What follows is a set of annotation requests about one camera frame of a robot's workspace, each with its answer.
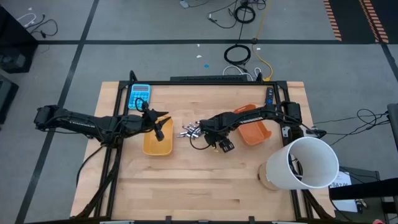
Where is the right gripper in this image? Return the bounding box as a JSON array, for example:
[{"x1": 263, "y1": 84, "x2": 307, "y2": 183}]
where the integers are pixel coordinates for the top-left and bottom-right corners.
[{"x1": 193, "y1": 114, "x2": 235, "y2": 154}]

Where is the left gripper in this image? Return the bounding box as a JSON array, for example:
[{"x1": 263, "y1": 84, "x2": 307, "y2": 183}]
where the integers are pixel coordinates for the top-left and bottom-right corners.
[{"x1": 124, "y1": 101, "x2": 172, "y2": 142}]

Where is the yellow plastic bin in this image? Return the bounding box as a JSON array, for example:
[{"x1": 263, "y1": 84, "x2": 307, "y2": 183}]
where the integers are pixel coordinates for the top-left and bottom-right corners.
[{"x1": 142, "y1": 115, "x2": 174, "y2": 157}]

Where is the blue calculator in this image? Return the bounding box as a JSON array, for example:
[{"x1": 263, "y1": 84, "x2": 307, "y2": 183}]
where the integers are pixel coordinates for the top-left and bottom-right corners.
[{"x1": 127, "y1": 83, "x2": 152, "y2": 110}]

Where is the orange plastic bin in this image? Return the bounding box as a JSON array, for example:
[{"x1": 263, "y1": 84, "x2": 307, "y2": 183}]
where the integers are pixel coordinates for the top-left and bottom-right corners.
[{"x1": 233, "y1": 104, "x2": 272, "y2": 146}]

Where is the black ridged bar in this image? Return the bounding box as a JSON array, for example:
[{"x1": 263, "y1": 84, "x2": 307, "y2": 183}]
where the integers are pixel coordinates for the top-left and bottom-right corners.
[{"x1": 170, "y1": 75, "x2": 248, "y2": 82}]

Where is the wooden lamp base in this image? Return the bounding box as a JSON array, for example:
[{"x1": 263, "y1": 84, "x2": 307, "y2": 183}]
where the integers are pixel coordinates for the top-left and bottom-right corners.
[{"x1": 257, "y1": 161, "x2": 280, "y2": 191}]

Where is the white cylindrical bucket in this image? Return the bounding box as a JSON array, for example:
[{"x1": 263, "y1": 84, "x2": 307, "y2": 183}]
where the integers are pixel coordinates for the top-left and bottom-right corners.
[{"x1": 266, "y1": 136, "x2": 340, "y2": 190}]

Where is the white paper sheet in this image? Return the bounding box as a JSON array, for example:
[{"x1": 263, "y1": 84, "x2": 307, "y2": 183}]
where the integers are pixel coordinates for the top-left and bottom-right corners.
[{"x1": 329, "y1": 170, "x2": 359, "y2": 213}]

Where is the dark equipment case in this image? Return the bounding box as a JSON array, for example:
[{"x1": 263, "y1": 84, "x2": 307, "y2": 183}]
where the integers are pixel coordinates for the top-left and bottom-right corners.
[{"x1": 0, "y1": 74, "x2": 19, "y2": 125}]

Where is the black cabinet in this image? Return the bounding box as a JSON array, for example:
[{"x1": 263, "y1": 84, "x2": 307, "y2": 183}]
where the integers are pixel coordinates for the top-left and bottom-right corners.
[{"x1": 0, "y1": 6, "x2": 39, "y2": 74}]

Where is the black cart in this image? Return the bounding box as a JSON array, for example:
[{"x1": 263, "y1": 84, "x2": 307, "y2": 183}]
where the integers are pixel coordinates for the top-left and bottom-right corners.
[{"x1": 328, "y1": 166, "x2": 398, "y2": 224}]

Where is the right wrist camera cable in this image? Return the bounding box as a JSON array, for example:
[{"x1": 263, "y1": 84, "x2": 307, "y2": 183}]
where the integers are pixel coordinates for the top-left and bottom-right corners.
[{"x1": 189, "y1": 136, "x2": 215, "y2": 151}]

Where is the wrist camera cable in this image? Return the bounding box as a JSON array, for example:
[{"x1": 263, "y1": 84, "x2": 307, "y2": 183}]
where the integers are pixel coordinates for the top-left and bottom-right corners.
[
  {"x1": 189, "y1": 136, "x2": 215, "y2": 151},
  {"x1": 134, "y1": 97, "x2": 147, "y2": 112}
]

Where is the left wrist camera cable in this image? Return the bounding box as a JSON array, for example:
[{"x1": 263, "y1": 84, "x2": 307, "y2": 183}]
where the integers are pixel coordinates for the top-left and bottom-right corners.
[{"x1": 134, "y1": 97, "x2": 147, "y2": 112}]

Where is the black aluminium table frame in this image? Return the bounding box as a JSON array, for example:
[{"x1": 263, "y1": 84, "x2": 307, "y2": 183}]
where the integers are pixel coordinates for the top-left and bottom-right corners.
[{"x1": 74, "y1": 70, "x2": 335, "y2": 224}]

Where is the white floor cable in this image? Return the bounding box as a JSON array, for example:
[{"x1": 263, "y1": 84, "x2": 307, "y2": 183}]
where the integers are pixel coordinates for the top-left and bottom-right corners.
[{"x1": 222, "y1": 64, "x2": 262, "y2": 82}]

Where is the black coiled floor cable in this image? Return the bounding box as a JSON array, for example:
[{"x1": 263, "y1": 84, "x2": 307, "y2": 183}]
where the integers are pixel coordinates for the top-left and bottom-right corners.
[
  {"x1": 233, "y1": 4, "x2": 256, "y2": 24},
  {"x1": 223, "y1": 44, "x2": 251, "y2": 66}
]

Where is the yellow cable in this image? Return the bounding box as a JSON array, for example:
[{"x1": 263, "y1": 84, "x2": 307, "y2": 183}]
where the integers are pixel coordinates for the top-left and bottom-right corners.
[{"x1": 251, "y1": 0, "x2": 274, "y2": 82}]

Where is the black loose floor cable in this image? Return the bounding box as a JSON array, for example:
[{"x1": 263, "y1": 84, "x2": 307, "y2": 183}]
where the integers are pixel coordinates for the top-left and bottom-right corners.
[{"x1": 206, "y1": 0, "x2": 238, "y2": 29}]

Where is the black thin cable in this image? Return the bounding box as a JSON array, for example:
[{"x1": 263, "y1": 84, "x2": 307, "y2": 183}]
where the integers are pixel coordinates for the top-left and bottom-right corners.
[{"x1": 24, "y1": 14, "x2": 59, "y2": 40}]

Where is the black cable bundle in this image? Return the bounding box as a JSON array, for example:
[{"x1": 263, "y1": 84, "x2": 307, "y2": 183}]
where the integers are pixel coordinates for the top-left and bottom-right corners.
[{"x1": 312, "y1": 108, "x2": 391, "y2": 147}]

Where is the white thin cable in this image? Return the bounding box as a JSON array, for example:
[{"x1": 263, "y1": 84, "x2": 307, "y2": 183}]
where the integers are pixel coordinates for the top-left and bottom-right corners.
[{"x1": 17, "y1": 12, "x2": 37, "y2": 28}]

